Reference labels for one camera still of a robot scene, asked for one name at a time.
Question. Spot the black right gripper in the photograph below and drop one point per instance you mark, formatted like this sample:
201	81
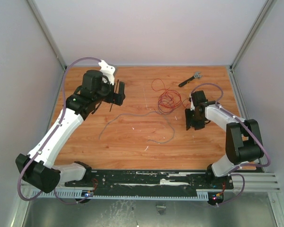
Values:
194	120

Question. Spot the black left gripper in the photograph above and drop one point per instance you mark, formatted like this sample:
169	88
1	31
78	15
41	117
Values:
113	98

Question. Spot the black zip tie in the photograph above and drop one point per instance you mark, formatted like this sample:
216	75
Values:
113	100

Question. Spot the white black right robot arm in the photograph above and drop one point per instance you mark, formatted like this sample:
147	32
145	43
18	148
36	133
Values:
243	139

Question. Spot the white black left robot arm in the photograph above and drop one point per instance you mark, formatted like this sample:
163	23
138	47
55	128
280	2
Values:
37	167

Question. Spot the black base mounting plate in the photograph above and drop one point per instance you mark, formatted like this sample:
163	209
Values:
167	182

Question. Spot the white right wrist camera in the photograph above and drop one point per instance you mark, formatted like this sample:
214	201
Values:
192	107

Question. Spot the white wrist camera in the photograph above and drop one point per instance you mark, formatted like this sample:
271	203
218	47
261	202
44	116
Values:
192	107
108	72

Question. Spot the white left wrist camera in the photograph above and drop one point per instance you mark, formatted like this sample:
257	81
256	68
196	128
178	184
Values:
108	72

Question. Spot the adjustable wrench black handle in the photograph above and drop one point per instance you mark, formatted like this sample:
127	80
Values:
197	75

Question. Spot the aluminium frame rail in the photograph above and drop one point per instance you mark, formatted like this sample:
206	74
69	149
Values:
255	182

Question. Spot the grey slotted cable duct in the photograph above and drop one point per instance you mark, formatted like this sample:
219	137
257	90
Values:
72	193

